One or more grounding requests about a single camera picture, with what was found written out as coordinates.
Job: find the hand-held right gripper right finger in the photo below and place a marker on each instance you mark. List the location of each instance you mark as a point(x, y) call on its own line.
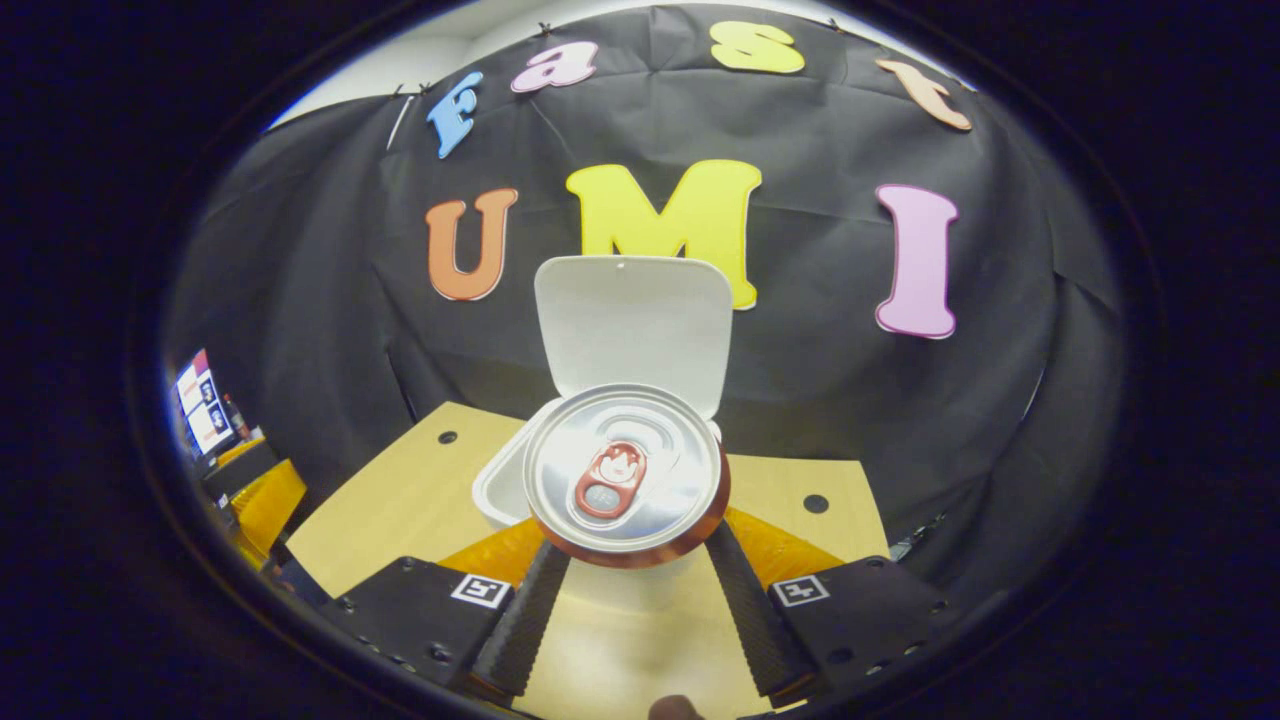
point(755, 620)

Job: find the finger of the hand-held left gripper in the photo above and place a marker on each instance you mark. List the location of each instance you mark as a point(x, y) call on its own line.
point(270, 505)
point(240, 470)

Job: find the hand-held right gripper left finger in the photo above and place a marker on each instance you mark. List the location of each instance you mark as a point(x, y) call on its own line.
point(520, 630)

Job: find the red pop can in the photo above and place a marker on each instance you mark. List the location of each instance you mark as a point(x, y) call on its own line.
point(625, 470)

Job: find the white desktop garbage bin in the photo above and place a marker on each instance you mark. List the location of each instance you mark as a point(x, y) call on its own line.
point(630, 330)

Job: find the wooden desktop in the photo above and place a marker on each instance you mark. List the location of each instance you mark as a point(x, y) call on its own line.
point(400, 510)

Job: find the small red bottle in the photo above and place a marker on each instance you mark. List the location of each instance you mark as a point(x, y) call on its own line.
point(234, 415)

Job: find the computer monitor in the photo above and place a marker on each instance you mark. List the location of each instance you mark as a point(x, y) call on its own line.
point(205, 410)

